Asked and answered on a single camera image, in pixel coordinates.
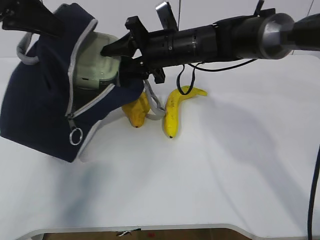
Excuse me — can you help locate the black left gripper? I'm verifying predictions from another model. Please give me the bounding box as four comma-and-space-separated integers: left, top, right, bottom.
0, 0, 65, 38

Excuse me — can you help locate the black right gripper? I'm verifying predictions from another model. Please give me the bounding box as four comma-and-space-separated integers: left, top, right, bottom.
100, 16, 178, 88

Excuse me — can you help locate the glass container with green lid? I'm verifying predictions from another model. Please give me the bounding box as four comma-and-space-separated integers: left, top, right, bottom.
73, 31, 121, 90

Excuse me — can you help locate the yellow pear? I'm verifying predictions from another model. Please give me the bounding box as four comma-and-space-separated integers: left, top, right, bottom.
121, 91, 151, 128

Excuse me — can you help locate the yellow banana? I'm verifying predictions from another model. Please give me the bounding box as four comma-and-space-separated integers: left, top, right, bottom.
163, 87, 208, 139

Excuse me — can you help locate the navy blue lunch bag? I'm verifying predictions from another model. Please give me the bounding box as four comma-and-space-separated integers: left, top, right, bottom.
0, 3, 152, 162

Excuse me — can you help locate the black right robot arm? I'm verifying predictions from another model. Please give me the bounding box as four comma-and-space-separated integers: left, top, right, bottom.
100, 8, 320, 83

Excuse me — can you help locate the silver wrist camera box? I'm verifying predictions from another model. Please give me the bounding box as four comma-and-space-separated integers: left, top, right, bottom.
155, 1, 178, 32

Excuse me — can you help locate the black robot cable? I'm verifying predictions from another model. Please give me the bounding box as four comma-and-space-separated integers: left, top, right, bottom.
176, 56, 320, 240

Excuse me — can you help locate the white and black cable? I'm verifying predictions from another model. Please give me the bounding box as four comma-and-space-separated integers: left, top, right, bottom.
116, 227, 141, 237

